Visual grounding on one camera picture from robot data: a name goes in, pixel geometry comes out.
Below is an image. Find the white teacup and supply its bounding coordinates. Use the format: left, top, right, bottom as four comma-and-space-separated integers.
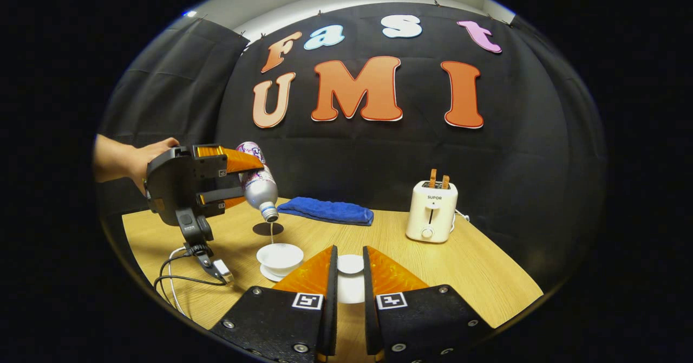
256, 243, 305, 276

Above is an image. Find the white cable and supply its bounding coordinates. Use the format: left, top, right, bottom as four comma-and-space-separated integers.
167, 247, 191, 318

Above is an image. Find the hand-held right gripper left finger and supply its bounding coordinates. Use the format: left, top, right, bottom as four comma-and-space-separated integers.
210, 245, 339, 363

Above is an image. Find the silver water bottle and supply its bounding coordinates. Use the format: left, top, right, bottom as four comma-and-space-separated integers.
237, 141, 280, 223

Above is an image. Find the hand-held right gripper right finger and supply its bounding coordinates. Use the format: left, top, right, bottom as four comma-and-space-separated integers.
363, 246, 494, 363

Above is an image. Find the black cable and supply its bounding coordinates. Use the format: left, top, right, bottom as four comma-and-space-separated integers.
154, 247, 231, 310

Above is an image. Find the blue folded towel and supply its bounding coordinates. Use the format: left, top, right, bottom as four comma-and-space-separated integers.
277, 197, 375, 226

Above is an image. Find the black backdrop cloth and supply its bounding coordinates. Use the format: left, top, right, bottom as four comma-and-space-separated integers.
96, 3, 608, 299

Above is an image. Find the white toaster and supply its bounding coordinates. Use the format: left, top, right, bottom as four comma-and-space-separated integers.
406, 180, 459, 244

